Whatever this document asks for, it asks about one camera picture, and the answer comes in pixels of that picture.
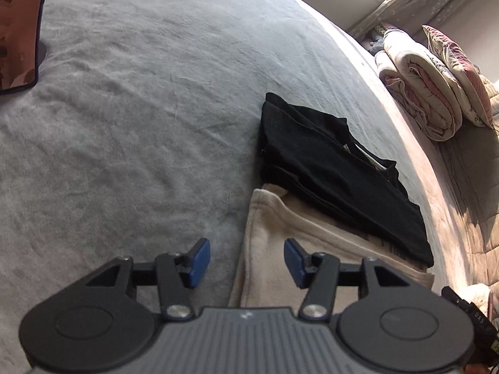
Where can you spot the beige pink pillow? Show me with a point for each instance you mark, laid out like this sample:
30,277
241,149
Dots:
479,93

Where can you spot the beige curtain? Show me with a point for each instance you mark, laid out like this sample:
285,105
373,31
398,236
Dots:
407,15

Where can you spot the beige black raglan sweatshirt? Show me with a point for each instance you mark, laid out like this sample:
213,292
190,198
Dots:
323,188

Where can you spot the round phone stand base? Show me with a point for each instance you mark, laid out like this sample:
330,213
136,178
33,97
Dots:
41,52

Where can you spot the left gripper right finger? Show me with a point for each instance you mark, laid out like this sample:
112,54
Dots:
318,273

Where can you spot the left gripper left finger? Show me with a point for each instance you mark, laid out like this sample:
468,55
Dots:
176,274

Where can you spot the folded beige pink comforter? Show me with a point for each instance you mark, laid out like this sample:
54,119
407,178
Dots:
421,83

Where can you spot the grey bed sheet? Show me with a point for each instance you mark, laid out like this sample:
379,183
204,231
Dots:
140,138

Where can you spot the quilted beige headboard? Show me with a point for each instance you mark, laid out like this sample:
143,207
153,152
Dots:
471,158

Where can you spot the person's right hand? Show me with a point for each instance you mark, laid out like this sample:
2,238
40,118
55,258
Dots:
478,368

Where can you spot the black smartphone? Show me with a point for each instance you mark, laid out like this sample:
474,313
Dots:
20,33

